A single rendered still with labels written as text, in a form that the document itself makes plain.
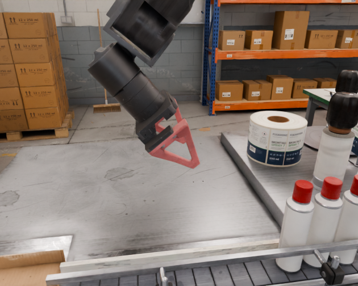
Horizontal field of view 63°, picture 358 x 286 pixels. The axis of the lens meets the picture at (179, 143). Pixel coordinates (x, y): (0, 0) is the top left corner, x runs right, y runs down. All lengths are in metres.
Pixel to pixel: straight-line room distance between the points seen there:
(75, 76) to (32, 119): 1.51
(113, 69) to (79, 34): 4.52
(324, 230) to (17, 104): 3.45
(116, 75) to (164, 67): 4.50
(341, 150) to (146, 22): 0.70
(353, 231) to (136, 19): 0.57
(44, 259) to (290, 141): 0.81
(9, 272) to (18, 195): 0.34
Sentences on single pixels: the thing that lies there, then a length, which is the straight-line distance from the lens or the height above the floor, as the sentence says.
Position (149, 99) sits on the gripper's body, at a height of 1.27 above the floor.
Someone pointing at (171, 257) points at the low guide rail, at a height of 0.91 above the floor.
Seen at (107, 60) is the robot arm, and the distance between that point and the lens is 0.41.
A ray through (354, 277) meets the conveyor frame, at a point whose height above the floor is 0.88.
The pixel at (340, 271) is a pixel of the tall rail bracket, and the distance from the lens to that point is 0.62.
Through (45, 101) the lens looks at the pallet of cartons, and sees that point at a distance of 3.66.
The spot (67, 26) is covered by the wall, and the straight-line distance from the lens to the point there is 4.95.
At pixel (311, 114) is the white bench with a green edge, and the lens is 2.69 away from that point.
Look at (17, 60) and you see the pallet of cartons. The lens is 3.62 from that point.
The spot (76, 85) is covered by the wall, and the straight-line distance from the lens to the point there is 5.06.
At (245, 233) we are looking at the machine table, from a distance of 0.85.
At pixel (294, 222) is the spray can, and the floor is 1.01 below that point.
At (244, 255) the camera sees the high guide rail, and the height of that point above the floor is 0.96.
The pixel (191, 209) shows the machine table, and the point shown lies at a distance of 0.92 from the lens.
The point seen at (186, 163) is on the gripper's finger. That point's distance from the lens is 0.43.
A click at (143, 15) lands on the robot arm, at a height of 1.38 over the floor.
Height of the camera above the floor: 1.38
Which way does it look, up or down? 24 degrees down
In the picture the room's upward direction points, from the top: straight up
